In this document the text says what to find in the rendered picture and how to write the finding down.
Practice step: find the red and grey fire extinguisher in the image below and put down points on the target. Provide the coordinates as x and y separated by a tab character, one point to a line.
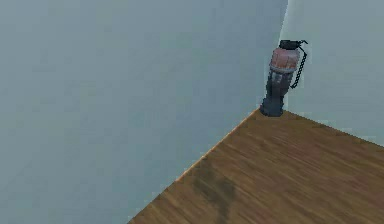
281	76

